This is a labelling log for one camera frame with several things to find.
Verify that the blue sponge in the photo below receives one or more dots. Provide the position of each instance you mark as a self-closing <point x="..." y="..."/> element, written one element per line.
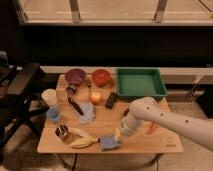
<point x="108" y="143"/>

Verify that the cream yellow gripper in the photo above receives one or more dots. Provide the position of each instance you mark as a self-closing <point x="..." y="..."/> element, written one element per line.
<point x="117" y="135"/>

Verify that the red bowl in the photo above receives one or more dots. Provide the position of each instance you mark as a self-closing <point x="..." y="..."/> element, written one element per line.
<point x="101" y="77"/>

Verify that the metal can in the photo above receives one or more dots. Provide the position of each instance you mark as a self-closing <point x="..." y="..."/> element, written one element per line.
<point x="62" y="132"/>

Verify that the black handled brush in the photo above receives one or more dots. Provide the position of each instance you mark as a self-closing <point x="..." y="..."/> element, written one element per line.
<point x="71" y="91"/>

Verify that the yellow banana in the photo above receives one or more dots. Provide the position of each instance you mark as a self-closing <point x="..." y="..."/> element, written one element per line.
<point x="85" y="139"/>

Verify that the green plastic bin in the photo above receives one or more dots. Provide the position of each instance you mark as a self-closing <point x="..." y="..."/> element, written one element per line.
<point x="132" y="83"/>

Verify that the purple bowl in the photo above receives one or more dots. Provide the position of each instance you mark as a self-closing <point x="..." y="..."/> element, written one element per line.
<point x="75" y="76"/>

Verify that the black rectangular block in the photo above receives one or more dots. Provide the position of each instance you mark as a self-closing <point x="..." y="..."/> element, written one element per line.
<point x="111" y="100"/>

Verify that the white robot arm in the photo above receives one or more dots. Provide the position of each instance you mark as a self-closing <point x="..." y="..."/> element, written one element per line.
<point x="197" y="130"/>

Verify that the white cup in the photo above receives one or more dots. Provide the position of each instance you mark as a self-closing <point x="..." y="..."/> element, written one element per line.
<point x="49" y="96"/>

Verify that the black chair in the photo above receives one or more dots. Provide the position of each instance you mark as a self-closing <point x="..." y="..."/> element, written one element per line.
<point x="16" y="94"/>

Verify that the dark red grapes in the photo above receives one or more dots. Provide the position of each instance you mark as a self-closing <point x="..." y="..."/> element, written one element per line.
<point x="125" y="112"/>

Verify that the blue cup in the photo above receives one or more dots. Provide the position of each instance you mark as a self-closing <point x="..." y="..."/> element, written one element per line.
<point x="53" y="114"/>

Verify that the light blue cloth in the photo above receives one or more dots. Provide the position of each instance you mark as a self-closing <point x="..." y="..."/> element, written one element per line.
<point x="88" y="113"/>

